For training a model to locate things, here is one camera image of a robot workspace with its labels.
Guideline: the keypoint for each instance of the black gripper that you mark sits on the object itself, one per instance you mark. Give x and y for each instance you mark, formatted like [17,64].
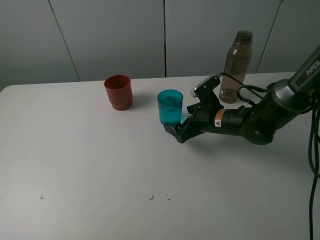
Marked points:
[219,121]

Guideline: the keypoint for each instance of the teal transparent plastic cup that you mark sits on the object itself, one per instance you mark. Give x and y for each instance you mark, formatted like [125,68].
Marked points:
[170,103]

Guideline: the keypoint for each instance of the smoky transparent water bottle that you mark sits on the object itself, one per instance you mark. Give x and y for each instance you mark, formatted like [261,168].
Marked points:
[236,65]

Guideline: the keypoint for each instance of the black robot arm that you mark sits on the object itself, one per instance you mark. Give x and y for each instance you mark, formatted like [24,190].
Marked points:
[283,101]

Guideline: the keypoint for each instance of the red plastic cup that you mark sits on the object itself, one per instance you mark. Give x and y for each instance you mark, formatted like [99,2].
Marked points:
[119,92]

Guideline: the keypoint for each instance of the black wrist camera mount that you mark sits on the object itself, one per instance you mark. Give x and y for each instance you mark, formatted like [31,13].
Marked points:
[204,91]

